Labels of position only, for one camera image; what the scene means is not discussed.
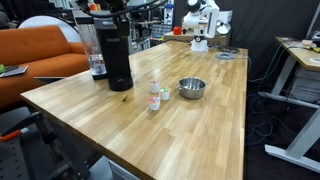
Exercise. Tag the black flat board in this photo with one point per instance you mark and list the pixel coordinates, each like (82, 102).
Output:
(48, 79)

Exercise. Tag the coffee pod multicolour lid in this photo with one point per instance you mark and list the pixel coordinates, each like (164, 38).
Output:
(154, 87)

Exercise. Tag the white frame wooden desk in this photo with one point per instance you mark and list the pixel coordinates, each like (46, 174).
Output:
(300, 55)

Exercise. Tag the white round chair back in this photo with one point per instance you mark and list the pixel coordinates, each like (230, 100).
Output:
(63, 25)

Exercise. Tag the coffee pod green lid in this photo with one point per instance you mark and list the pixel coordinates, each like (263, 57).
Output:
(164, 94)

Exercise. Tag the clear water reservoir black lid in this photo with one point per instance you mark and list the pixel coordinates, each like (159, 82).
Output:
(95, 63)

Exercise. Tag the orange sofa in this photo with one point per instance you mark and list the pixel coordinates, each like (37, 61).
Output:
(36, 60)

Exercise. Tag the black metal cart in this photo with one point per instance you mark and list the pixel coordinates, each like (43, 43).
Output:
(30, 153)

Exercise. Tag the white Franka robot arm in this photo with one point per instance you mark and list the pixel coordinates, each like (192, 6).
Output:
(201, 20)

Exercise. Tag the stainless steel pot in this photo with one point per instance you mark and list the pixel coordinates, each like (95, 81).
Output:
(191, 90)

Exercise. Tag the small brown scrap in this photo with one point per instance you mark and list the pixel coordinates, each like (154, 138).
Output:
(125, 98)

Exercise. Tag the black Keurig coffee maker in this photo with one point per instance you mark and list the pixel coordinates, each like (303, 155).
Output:
(113, 60)

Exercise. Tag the blue capped white bottle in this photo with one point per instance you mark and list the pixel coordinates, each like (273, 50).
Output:
(169, 15)

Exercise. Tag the grey floor bin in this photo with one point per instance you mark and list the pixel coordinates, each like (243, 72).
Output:
(115, 170)

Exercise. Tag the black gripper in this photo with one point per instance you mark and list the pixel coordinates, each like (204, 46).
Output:
(119, 9)

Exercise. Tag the white printed box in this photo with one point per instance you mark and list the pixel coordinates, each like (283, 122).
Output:
(306, 86)

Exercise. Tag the small clear bottle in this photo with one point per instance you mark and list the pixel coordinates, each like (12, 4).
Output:
(154, 103)

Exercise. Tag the small orange object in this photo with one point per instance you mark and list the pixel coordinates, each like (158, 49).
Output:
(95, 7)

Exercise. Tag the grey tablet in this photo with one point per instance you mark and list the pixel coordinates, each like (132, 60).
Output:
(15, 71)

